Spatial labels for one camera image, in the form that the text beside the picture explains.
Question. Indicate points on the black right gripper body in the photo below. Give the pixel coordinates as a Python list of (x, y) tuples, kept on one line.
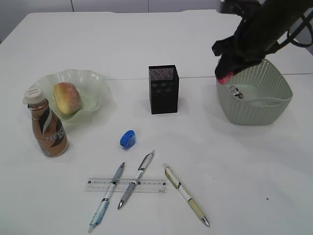
[(253, 39)]

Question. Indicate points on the brown coffee bottle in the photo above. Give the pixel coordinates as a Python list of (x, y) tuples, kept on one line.
[(47, 127)]

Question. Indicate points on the blue pencil sharpener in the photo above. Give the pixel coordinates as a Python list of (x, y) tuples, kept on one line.
[(128, 139)]

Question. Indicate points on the sugared bread roll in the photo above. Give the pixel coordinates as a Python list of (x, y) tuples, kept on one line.
[(67, 98)]

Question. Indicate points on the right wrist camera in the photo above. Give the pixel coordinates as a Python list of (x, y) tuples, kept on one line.
[(227, 6)]

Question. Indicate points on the beige green pen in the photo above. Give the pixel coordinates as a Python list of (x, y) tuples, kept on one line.
[(186, 194)]

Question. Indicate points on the black mesh pen holder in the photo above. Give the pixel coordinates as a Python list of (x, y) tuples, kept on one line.
[(163, 89)]

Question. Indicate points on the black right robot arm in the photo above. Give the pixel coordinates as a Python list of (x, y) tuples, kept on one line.
[(290, 15)]

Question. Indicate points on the clear plastic ruler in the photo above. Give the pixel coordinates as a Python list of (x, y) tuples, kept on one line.
[(142, 185)]

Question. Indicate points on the pale green glass plate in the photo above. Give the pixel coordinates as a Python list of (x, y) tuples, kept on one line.
[(91, 86)]

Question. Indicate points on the pink white paper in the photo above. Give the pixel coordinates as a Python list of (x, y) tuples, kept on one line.
[(235, 91)]

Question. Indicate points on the light blue pen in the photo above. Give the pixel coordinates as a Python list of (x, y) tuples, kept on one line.
[(100, 212)]

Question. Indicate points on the pink pencil sharpener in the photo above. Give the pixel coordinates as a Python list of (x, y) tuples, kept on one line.
[(226, 79)]

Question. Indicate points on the grey white pen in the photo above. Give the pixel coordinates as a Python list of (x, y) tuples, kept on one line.
[(142, 168)]

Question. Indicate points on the green woven plastic basket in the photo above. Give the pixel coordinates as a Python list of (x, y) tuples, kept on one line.
[(266, 95)]

